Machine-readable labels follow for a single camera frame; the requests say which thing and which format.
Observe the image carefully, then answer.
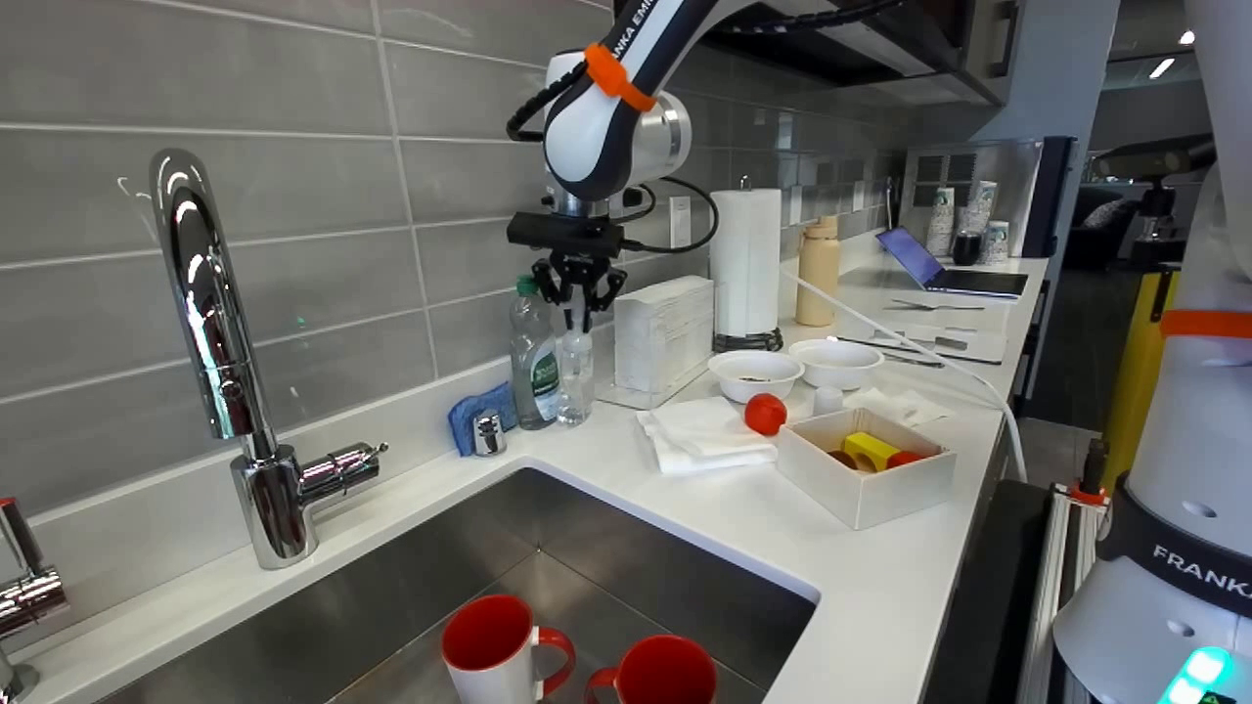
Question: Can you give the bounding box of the white paper towel roll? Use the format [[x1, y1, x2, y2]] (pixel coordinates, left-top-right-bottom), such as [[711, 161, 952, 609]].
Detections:
[[708, 188, 784, 339]]

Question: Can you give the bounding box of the dark range hood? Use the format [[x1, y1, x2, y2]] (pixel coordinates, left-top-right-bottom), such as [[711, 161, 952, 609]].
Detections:
[[702, 0, 1024, 108]]

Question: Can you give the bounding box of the small chrome tap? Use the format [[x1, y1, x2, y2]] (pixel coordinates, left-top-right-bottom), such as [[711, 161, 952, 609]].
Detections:
[[0, 496, 70, 704]]

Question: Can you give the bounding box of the red ball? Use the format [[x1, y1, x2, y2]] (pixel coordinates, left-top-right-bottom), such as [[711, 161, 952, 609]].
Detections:
[[743, 392, 789, 438]]

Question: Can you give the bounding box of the white tray with cutlery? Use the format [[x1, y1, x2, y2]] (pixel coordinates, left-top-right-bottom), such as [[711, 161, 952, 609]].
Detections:
[[834, 296, 1010, 369]]

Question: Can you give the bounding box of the tall chrome tap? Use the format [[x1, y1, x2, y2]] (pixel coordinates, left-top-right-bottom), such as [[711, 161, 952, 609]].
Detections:
[[148, 148, 391, 572]]

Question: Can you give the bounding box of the stainless steel sink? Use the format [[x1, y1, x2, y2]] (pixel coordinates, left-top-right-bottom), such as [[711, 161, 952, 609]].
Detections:
[[93, 466, 819, 704]]

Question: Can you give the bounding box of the black and orange clamp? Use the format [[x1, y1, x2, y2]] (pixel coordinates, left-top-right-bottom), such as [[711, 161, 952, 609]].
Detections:
[[1067, 437, 1113, 506]]

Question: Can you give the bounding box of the folded white cloth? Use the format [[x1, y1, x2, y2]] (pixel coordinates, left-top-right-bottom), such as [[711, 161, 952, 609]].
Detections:
[[635, 395, 780, 478]]

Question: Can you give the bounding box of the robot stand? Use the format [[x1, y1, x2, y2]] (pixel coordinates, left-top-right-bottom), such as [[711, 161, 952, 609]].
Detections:
[[1015, 481, 1116, 704]]

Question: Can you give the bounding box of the green-capped dish soap bottle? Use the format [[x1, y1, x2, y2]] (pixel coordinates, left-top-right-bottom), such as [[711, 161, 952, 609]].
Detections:
[[508, 275, 561, 432]]

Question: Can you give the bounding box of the white open box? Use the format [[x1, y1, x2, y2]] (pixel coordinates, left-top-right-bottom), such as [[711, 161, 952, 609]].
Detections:
[[775, 406, 959, 532]]

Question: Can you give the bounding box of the red and white mug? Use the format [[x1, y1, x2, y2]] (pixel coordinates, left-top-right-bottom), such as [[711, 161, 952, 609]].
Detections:
[[439, 594, 577, 704], [584, 634, 719, 704]]

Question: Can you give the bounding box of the clear napkin tray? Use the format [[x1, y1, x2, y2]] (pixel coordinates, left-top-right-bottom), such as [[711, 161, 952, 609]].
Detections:
[[596, 367, 712, 411]]

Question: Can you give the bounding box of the yellow block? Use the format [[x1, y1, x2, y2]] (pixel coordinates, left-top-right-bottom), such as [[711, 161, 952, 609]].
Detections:
[[842, 430, 902, 474]]

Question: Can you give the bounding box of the blue sponge cloth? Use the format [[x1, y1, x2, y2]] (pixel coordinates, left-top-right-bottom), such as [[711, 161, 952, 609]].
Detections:
[[447, 381, 518, 459]]

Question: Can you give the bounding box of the white bowl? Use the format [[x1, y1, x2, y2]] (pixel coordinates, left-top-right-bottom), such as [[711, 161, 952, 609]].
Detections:
[[787, 337, 886, 393], [706, 349, 806, 405]]

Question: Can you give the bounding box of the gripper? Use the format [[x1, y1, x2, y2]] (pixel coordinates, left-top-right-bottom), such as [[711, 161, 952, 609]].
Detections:
[[531, 250, 629, 333]]

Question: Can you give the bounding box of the open laptop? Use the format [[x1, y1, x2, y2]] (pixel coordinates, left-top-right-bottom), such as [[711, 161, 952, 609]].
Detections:
[[874, 226, 1031, 300]]

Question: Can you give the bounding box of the chrome sink stopper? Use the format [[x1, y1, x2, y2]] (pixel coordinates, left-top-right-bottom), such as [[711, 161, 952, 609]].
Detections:
[[472, 410, 508, 459]]

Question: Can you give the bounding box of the camera on mount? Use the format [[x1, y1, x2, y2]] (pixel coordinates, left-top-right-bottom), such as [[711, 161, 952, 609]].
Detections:
[[1090, 135, 1220, 242]]

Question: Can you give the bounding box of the stack of white paper napkins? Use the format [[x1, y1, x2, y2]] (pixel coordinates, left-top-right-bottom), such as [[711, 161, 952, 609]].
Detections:
[[612, 275, 716, 397]]

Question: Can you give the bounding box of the colorless plastic bottle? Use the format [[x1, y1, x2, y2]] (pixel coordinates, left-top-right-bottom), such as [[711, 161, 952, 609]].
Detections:
[[557, 303, 596, 427]]

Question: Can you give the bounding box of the white cable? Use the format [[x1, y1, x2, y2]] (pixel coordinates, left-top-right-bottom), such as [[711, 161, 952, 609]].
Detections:
[[782, 268, 1030, 486]]

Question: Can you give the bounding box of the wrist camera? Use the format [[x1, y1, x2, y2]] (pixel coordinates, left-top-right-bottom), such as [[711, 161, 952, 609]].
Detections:
[[506, 212, 625, 258]]

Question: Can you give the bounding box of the beige bottle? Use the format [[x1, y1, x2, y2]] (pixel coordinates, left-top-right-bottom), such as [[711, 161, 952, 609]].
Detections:
[[794, 215, 842, 329]]

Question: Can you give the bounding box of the black paper towel holder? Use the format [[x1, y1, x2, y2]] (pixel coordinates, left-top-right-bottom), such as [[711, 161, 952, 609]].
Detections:
[[711, 175, 786, 354]]

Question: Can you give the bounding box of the yellow post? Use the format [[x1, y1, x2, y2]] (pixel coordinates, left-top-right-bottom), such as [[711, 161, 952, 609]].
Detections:
[[1102, 262, 1182, 492]]

